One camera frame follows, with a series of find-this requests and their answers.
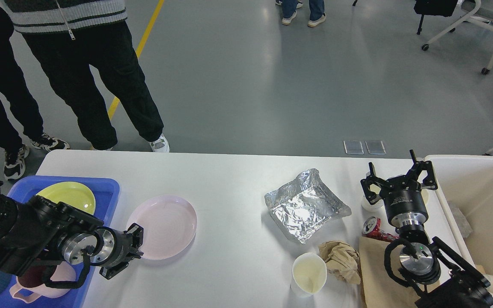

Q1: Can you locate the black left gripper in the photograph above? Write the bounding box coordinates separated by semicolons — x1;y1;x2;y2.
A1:
60;223;144;279

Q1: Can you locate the cream plastic bin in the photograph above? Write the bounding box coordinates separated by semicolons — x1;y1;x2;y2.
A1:
426;155;493;275

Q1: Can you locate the person in blue jeans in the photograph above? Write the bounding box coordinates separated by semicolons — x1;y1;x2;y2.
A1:
274;0;327;28

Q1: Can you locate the small white cup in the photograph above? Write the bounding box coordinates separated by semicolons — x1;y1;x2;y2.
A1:
361;172;384;212

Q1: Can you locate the crushed red soda can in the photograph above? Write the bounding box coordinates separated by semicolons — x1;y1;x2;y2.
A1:
361;216;398;243

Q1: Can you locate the crumpled aluminium foil tray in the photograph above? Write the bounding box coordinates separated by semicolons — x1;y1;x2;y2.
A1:
264;168;352;244

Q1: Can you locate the blue plastic tray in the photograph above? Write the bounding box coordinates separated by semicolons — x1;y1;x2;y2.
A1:
0;175;120;308

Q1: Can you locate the pink mug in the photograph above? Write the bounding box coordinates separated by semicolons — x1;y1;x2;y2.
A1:
9;261;76;304

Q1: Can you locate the floor socket plate left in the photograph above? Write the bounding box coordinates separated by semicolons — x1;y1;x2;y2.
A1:
344;140;364;155

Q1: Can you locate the white paper cup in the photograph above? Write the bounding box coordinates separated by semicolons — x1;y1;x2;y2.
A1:
290;253;327;298

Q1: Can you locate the grey trash in bin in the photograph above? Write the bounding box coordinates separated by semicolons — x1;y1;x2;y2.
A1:
448;201;473;238

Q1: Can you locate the crumpled brown paper ball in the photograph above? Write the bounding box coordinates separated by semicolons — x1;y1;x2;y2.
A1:
318;240;361;284

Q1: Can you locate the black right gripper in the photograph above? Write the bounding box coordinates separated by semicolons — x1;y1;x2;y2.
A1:
360;149;438;227

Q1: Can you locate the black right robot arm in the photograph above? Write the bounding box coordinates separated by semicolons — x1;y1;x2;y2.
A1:
360;150;493;308

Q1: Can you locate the person in black trousers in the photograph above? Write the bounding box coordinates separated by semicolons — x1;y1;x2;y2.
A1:
0;7;70;180

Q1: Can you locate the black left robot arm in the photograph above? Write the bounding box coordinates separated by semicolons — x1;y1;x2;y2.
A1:
0;181;144;289

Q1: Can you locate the floor socket plate right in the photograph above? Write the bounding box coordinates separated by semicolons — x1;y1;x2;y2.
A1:
365;140;386;155

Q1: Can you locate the brown paper bag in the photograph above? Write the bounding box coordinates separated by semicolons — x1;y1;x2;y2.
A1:
359;237;419;308

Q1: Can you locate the pink plate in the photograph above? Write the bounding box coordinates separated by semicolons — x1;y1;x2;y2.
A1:
127;195;197;261

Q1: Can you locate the yellow plate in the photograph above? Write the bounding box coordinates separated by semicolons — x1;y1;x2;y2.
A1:
36;181;96;215

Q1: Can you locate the floor socket plate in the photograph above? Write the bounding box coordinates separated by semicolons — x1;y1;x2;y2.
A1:
365;140;386;155
344;140;364;155

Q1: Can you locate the person in striped sweater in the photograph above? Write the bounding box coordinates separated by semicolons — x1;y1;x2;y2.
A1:
2;0;169;153

